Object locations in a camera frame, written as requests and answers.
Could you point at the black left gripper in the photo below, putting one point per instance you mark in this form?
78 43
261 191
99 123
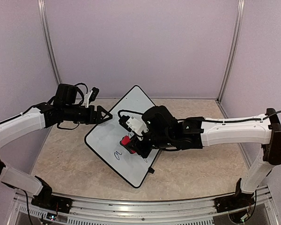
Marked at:
98 117

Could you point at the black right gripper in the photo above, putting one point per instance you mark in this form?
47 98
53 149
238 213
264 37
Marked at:
142 152

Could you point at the red black whiteboard eraser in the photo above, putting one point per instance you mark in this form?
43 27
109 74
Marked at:
127 144

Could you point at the black wire easel stand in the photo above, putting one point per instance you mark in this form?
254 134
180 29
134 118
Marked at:
151 170

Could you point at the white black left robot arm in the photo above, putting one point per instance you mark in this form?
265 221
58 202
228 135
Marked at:
14 130

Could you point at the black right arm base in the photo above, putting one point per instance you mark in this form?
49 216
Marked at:
234 201

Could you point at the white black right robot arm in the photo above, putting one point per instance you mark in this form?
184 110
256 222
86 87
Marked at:
262 131

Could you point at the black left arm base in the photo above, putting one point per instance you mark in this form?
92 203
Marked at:
45 199

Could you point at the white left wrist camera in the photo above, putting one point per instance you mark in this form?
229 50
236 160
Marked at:
90 96

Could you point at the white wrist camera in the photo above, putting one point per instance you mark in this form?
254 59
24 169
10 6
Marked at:
132 124
90 96

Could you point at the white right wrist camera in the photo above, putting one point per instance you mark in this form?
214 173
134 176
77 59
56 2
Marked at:
132 124

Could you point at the aluminium left corner post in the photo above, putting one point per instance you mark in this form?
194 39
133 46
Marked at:
48 41

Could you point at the aluminium corner post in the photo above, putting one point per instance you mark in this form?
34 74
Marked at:
48 41
232 50

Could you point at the aluminium front rail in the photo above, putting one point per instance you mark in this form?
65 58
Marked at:
94 211

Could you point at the aluminium right corner post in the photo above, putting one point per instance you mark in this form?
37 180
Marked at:
232 50

